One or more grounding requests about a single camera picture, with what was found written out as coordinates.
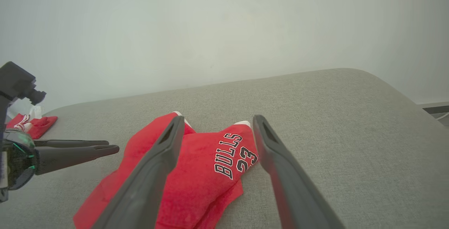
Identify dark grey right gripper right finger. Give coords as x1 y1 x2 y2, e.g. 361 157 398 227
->
253 114 346 229

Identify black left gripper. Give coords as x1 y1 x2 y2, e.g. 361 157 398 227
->
0 128 120 203

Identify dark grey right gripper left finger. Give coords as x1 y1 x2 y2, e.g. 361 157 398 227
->
91 115 186 229

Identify red white-sleeved Bulls jersey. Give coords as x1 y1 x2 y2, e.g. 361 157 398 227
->
6 106 58 140

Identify red Bulls 23 shorts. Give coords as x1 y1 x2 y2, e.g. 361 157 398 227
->
73 112 259 229

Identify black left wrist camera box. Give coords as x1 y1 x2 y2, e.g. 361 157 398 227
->
0 61 47 131

